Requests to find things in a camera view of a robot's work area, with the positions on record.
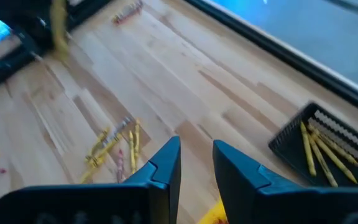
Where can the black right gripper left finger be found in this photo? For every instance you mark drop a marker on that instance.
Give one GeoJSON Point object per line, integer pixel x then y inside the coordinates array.
{"type": "Point", "coordinates": [154, 196]}

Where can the white crayon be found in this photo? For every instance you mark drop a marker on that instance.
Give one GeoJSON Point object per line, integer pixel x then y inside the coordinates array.
{"type": "Point", "coordinates": [118, 130]}

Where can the yellow plastic basket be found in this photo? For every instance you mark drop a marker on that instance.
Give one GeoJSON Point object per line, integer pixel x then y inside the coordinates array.
{"type": "Point", "coordinates": [213, 216]}

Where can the black plastic basket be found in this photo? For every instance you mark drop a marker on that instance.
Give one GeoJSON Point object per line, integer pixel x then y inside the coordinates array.
{"type": "Point", "coordinates": [291, 155]}

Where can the yellow crayon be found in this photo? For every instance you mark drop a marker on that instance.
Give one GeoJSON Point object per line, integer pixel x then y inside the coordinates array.
{"type": "Point", "coordinates": [137, 135]}
{"type": "Point", "coordinates": [334, 155]}
{"type": "Point", "coordinates": [131, 152]}
{"type": "Point", "coordinates": [308, 149]}
{"type": "Point", "coordinates": [337, 146]}
{"type": "Point", "coordinates": [89, 174]}
{"type": "Point", "coordinates": [59, 31]}
{"type": "Point", "coordinates": [98, 143]}
{"type": "Point", "coordinates": [323, 161]}
{"type": "Point", "coordinates": [107, 151]}

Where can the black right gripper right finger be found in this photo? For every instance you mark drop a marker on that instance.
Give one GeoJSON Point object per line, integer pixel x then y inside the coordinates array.
{"type": "Point", "coordinates": [253, 199]}

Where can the black metal table frame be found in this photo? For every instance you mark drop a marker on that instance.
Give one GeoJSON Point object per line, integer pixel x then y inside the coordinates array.
{"type": "Point", "coordinates": [291, 54]}

